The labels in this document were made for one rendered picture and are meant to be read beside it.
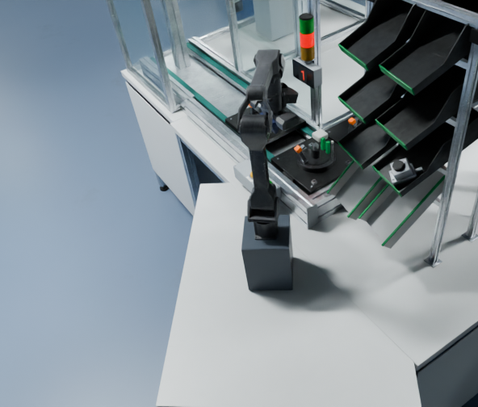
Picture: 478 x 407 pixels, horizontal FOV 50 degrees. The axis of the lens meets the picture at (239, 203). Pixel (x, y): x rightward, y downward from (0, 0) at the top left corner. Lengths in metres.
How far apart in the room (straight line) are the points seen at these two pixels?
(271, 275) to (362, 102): 0.58
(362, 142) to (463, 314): 0.57
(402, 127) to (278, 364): 0.73
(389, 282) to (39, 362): 1.82
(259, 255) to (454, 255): 0.64
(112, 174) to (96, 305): 1.09
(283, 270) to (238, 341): 0.25
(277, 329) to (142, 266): 1.53
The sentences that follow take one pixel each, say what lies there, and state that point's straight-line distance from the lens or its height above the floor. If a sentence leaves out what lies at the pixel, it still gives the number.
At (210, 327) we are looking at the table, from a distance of 1.61.
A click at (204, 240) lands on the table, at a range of 1.83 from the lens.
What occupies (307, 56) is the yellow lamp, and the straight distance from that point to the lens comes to 1.91.
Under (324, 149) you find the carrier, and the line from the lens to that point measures 1.93.
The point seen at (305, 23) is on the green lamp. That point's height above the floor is 1.40.
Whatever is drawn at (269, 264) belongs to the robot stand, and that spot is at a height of 0.99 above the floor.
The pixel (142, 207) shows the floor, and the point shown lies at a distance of 3.32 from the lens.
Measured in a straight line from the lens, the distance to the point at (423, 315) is 1.63.
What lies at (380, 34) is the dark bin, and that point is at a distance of 1.43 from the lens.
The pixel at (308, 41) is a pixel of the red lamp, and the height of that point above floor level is 1.33.
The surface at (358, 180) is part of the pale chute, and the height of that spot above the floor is 1.06.
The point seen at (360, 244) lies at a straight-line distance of 1.78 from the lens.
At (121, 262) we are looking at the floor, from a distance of 3.05.
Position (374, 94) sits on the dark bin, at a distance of 1.50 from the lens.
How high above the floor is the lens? 2.20
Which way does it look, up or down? 44 degrees down
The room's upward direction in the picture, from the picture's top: 10 degrees counter-clockwise
